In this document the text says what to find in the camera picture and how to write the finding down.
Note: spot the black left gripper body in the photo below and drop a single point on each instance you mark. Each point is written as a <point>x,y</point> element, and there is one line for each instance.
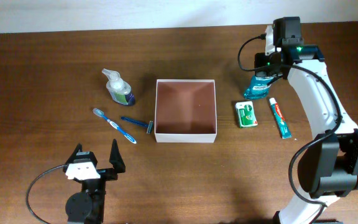
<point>99,186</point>

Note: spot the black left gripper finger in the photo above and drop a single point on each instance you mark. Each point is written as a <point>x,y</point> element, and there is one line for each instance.
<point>71,158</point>
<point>115,158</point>

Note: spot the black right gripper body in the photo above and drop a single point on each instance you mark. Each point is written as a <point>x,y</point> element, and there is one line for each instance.
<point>261,60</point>

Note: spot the teal mouthwash bottle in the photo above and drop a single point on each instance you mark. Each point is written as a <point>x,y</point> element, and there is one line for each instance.
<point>258,88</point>

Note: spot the green white soap bar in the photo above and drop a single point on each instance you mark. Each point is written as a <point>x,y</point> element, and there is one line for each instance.
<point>245,114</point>

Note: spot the toothpaste tube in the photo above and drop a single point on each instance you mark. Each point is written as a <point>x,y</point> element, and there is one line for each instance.
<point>281,123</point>

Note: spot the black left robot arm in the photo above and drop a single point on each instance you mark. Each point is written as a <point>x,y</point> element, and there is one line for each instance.
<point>87,206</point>

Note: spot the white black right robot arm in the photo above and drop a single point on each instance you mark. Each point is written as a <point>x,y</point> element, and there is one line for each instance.
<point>328,165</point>

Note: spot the blue white toothbrush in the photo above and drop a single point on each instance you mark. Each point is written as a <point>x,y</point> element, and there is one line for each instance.
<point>100,114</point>

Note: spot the blue disposable razor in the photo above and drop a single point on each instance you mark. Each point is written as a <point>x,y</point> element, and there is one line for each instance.
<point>148,126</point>

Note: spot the clear foam soap dispenser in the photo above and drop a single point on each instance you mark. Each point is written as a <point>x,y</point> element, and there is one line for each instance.
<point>120,91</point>

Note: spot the white cardboard box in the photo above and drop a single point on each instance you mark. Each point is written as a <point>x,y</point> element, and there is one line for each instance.
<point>185,111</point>

